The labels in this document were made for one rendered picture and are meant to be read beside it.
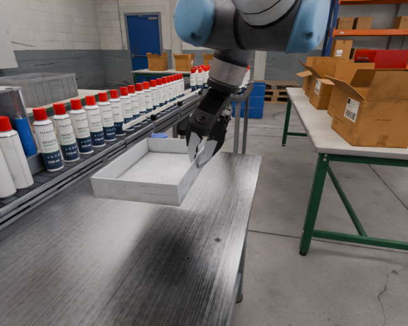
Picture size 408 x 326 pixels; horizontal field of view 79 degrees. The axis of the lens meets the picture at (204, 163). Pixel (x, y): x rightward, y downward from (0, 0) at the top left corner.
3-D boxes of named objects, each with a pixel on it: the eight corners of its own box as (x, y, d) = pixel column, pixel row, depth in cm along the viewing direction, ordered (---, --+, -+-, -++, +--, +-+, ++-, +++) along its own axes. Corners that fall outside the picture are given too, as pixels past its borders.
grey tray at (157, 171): (148, 152, 80) (146, 137, 77) (209, 156, 75) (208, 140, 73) (94, 196, 56) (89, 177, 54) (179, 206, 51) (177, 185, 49)
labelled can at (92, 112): (98, 143, 106) (88, 94, 97) (108, 144, 105) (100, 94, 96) (89, 147, 102) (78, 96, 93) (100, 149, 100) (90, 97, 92)
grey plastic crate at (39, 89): (45, 94, 263) (39, 72, 253) (79, 96, 257) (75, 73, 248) (-7, 107, 209) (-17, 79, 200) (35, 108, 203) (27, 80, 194)
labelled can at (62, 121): (71, 156, 93) (57, 101, 84) (83, 158, 92) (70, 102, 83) (60, 162, 88) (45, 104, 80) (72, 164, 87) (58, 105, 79)
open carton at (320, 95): (297, 101, 242) (304, 59, 226) (347, 102, 235) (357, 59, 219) (304, 109, 208) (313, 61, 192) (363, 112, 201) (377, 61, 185)
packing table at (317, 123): (278, 143, 357) (285, 87, 324) (339, 148, 341) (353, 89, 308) (293, 259, 162) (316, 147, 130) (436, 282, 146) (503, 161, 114)
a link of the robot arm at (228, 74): (245, 68, 48) (206, 55, 49) (237, 92, 50) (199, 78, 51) (249, 66, 55) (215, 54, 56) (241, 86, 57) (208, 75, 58)
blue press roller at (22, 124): (35, 163, 83) (19, 114, 76) (43, 163, 82) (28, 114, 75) (26, 167, 80) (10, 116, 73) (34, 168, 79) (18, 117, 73)
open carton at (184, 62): (171, 71, 541) (170, 52, 526) (179, 70, 579) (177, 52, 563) (190, 72, 531) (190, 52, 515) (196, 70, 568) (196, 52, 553)
